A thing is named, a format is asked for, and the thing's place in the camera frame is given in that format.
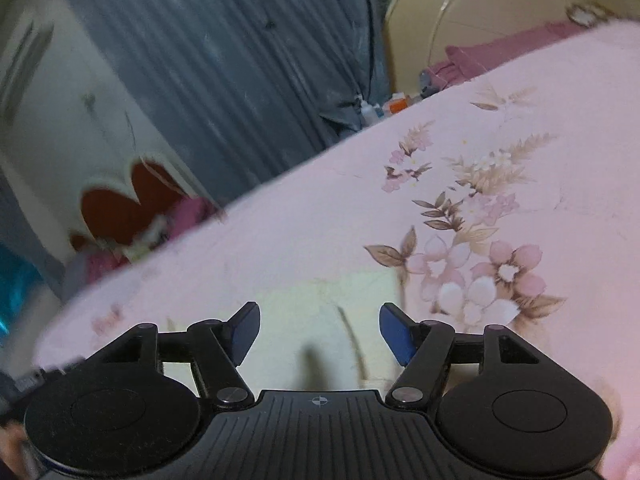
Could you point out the white air conditioner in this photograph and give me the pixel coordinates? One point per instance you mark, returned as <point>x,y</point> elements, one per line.
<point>25,65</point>

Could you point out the cream round headboard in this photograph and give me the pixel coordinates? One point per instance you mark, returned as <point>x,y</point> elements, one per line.
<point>500,0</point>

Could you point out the patterned pillow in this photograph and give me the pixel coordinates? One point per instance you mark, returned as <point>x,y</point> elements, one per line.
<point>587,14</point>

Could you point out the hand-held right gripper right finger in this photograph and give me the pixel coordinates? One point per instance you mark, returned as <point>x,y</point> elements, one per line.
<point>397,332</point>

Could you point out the blue side curtain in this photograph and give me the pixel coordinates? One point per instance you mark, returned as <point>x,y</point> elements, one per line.
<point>25,220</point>

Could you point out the pink floral bedsheet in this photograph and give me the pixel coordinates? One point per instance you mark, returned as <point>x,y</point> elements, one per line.
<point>550,185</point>

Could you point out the pink folded blanket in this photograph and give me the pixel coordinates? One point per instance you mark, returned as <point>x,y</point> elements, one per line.
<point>500,50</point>

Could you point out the teal cloth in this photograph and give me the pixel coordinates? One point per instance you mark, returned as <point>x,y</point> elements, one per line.
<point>17,285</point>

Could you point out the small white bottle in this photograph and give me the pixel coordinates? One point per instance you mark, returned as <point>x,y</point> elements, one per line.
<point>371,112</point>

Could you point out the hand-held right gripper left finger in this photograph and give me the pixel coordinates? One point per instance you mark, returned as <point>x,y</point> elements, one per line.
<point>245,331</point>

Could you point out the light green knit sweater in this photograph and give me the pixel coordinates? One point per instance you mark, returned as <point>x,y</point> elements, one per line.
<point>300,310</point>

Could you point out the red heart-shaped headboard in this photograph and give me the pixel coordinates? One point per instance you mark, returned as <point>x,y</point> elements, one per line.
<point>115,210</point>

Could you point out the blue grey curtain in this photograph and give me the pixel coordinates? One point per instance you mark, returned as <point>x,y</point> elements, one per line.
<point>225,60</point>

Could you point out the orange white small box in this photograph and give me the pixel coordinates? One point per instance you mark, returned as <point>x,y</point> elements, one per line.
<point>397,104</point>

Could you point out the pile of clothes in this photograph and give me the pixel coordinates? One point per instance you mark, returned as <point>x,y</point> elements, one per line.
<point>192,210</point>

